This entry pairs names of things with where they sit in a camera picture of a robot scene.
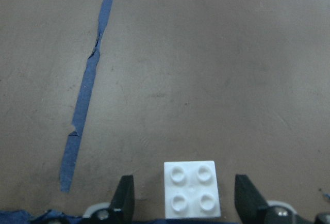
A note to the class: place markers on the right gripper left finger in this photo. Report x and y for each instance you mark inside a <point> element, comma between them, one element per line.
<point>119,210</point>

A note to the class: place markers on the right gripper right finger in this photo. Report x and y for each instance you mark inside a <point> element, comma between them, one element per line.
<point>252,207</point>

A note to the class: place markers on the white block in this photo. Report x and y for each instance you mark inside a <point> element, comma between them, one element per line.
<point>191,190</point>

